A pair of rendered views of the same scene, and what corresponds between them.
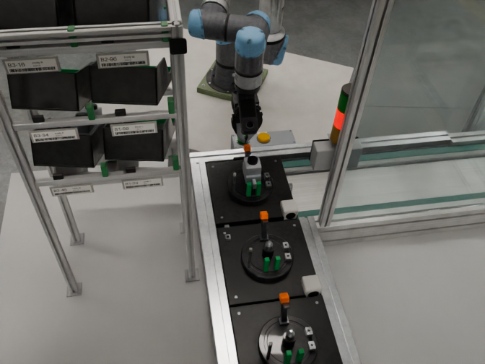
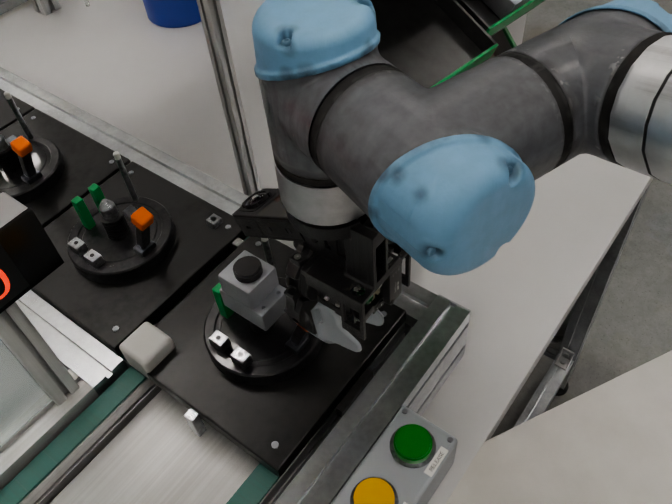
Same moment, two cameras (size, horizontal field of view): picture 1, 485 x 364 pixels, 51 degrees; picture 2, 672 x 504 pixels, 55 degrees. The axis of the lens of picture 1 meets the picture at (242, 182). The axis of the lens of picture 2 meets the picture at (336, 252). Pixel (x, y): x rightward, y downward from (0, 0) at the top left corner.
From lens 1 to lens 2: 1.51 m
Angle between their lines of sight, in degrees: 77
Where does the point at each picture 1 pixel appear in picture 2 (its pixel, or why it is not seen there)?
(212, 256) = (219, 200)
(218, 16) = (551, 39)
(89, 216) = not seen: hidden behind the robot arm
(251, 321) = (87, 166)
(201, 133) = (584, 474)
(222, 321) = (131, 153)
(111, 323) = not seen: hidden behind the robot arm
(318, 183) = not seen: outside the picture
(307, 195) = (160, 469)
